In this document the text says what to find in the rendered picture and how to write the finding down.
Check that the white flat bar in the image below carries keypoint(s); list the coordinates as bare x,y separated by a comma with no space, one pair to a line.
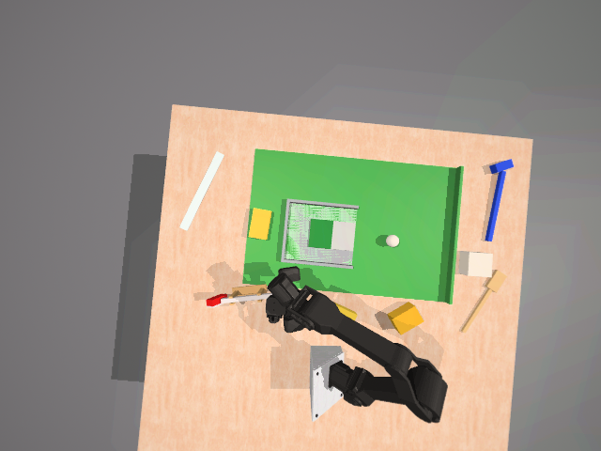
188,218

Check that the blue golf putter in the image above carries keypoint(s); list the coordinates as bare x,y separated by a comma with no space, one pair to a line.
497,168

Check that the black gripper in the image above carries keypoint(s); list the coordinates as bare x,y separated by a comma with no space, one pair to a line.
290,325

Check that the green rectangular mat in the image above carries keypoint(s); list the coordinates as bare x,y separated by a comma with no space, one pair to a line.
411,201

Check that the white golf ball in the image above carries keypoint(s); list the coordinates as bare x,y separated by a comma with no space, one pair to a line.
392,240

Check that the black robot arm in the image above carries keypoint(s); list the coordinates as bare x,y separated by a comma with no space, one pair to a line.
421,388

